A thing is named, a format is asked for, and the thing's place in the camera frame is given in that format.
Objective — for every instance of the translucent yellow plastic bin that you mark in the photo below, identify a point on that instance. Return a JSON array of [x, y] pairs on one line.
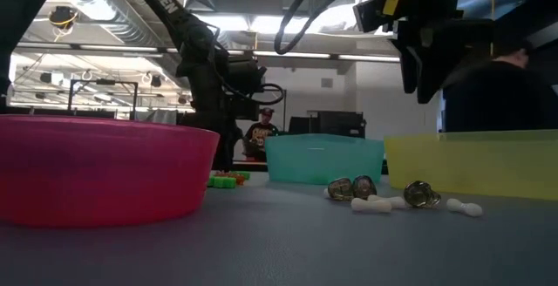
[[479, 164]]

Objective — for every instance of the translucent teal plastic bin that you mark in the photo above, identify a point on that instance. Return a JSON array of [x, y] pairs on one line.
[[322, 159]]

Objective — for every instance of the black metal gantry frame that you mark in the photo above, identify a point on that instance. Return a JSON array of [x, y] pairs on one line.
[[285, 116], [104, 82]]

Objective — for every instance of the black equipment cabinet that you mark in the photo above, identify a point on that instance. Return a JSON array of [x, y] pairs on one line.
[[340, 124]]

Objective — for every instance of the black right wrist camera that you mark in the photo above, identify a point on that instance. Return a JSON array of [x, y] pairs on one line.
[[372, 15]]

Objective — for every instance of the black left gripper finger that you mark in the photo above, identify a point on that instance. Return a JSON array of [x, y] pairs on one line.
[[219, 146], [232, 142]]

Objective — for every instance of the silver ceiling air duct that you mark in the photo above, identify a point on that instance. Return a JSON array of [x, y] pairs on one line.
[[109, 11]]

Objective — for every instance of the translucent pink plastic bowl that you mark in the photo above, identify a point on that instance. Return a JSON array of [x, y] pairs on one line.
[[100, 168]]

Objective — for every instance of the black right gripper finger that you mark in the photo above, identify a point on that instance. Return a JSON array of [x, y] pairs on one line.
[[409, 68], [440, 68]]

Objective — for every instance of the shiny metal jingle bell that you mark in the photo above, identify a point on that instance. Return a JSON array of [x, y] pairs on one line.
[[340, 189]]

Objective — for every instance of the black table frame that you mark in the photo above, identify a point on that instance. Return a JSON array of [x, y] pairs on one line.
[[253, 166]]

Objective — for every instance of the grey wall vent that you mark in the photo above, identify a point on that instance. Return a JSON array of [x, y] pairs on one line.
[[327, 83]]

